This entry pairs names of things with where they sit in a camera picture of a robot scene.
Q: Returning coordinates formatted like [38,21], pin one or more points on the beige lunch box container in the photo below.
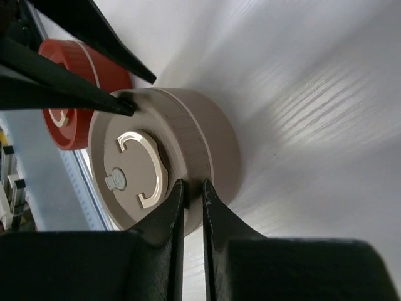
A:
[207,143]

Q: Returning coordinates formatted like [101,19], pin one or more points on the red lunch box container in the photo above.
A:
[109,76]

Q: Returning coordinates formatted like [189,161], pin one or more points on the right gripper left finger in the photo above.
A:
[141,263]

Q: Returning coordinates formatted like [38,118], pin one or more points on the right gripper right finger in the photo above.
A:
[242,264]

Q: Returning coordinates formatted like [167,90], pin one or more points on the grey slotted cable duct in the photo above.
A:
[80,177]

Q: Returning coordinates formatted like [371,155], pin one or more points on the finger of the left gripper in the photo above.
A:
[83,20]
[31,81]

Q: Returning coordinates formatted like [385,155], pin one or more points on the aluminium front rail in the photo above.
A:
[13,188]

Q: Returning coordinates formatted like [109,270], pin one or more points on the beige lunch box lid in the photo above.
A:
[136,160]

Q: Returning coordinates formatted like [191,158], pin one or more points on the red lunch box lid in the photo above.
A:
[68,127]

